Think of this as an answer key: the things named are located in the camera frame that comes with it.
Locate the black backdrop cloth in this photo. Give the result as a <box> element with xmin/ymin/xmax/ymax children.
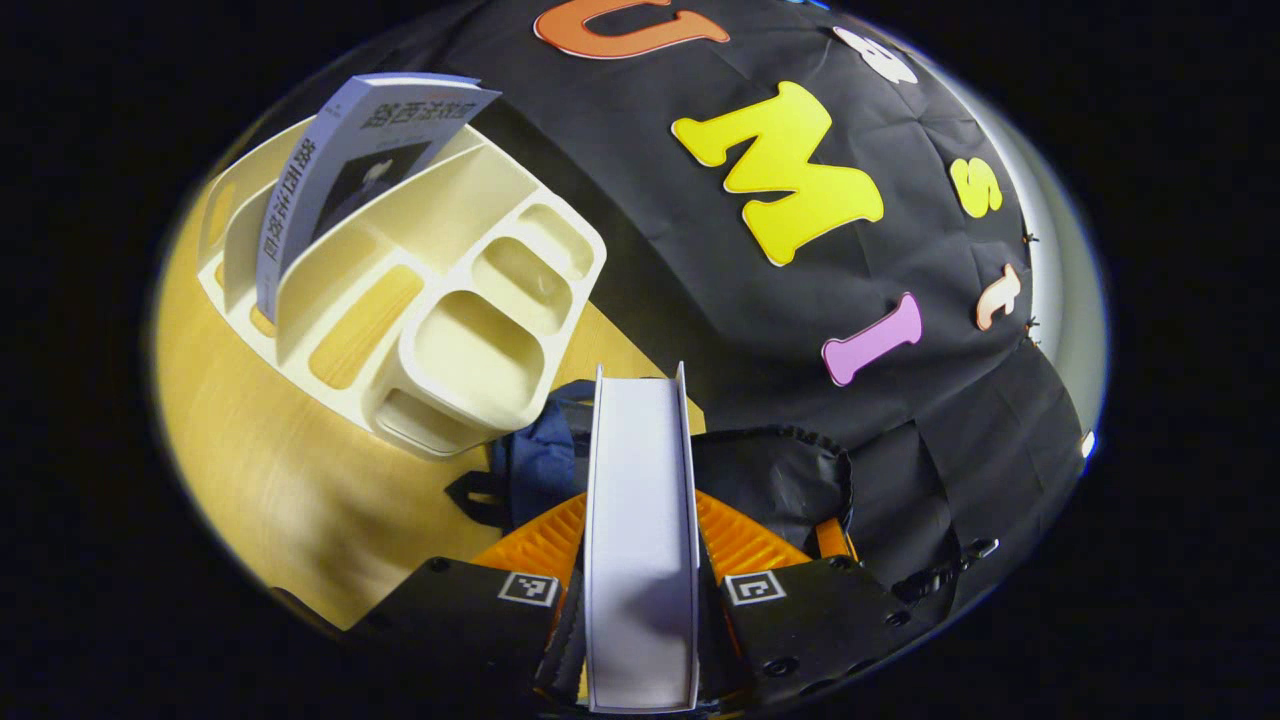
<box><xmin>250</xmin><ymin>0</ymin><xmax>1101</xmax><ymax>641</ymax></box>

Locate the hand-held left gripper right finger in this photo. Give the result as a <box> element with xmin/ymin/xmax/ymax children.
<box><xmin>695</xmin><ymin>488</ymin><xmax>933</xmax><ymax>709</ymax></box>

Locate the white book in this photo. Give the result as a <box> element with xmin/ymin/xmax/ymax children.
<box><xmin>583</xmin><ymin>362</ymin><xmax>701</xmax><ymax>714</ymax></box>

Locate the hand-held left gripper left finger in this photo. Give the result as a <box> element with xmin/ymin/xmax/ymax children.
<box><xmin>362</xmin><ymin>490</ymin><xmax>591</xmax><ymax>706</ymax></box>

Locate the purple-blue book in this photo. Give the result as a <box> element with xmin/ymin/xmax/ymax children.
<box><xmin>255</xmin><ymin>72</ymin><xmax>501</xmax><ymax>323</ymax></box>

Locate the cream plastic bookshelf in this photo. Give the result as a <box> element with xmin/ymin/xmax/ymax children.
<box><xmin>197</xmin><ymin>112</ymin><xmax>609</xmax><ymax>463</ymax></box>

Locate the blue schoolbag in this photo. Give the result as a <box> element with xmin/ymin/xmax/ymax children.
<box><xmin>445</xmin><ymin>378</ymin><xmax>1001</xmax><ymax>606</ymax></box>

